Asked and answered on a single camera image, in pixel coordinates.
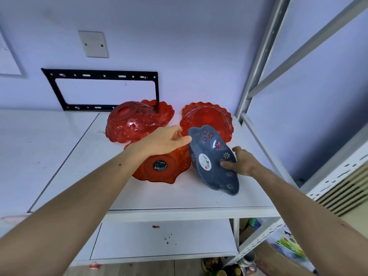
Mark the person's right hand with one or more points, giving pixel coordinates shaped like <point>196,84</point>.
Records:
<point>245,163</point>

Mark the person's left hand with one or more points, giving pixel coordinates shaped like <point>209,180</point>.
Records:
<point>158,143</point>

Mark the person's left thumb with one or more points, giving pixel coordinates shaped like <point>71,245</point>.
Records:
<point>181,142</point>

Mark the person's right thumb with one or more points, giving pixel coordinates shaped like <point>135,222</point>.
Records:
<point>228,164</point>

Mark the blue floral ceramic dish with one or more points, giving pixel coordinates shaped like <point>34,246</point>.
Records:
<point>210,158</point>

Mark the person's left forearm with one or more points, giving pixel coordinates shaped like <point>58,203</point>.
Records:
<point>74,209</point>

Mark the person's right forearm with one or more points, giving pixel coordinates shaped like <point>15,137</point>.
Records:
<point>304,218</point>

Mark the red plastic bowl with sticker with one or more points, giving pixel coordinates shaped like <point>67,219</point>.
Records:
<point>165,169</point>

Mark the red scalloped plastic bowl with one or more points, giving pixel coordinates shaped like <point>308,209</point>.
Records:
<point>135,122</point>
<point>208,116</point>

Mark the green can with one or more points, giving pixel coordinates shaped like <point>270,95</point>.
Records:
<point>253,223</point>

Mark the silver drink can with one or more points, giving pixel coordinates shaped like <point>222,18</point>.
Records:
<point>247,263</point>

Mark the colourful printed bag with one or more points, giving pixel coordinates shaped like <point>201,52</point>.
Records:
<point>290,244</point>

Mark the dark round tin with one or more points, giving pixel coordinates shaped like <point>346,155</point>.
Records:
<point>211,265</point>

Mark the white slatted vent grille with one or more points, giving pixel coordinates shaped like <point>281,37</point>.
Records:
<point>345,189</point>

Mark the white metal shelf rack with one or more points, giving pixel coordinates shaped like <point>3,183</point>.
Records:
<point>267,40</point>

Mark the black wall mount bracket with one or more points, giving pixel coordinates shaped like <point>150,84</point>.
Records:
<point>100,75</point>

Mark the white wall cover plate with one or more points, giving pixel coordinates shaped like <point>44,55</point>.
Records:
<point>93,44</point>

